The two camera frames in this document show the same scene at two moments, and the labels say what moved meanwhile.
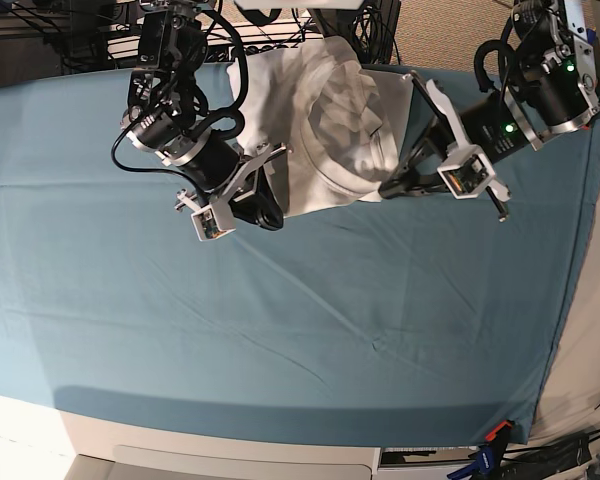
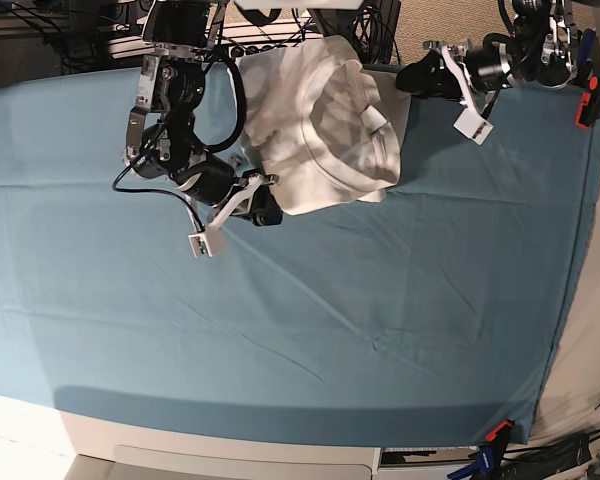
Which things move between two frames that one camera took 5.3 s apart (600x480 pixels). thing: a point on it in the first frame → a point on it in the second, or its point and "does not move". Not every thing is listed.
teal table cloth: (418, 313) does not move
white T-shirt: (338, 122) does not move
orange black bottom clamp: (500, 436) does not move
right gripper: (485, 131) → (483, 71)
